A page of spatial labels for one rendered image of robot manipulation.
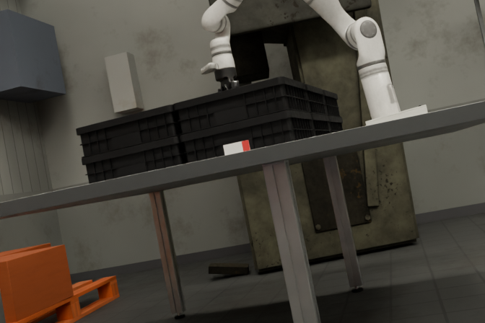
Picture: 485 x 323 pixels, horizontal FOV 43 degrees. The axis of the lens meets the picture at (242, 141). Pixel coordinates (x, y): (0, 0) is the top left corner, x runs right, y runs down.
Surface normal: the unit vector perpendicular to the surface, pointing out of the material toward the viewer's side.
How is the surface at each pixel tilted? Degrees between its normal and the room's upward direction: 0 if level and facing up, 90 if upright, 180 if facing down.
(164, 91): 90
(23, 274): 90
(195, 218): 90
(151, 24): 90
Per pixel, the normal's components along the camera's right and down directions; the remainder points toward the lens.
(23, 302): 0.95, -0.20
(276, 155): -0.24, -0.01
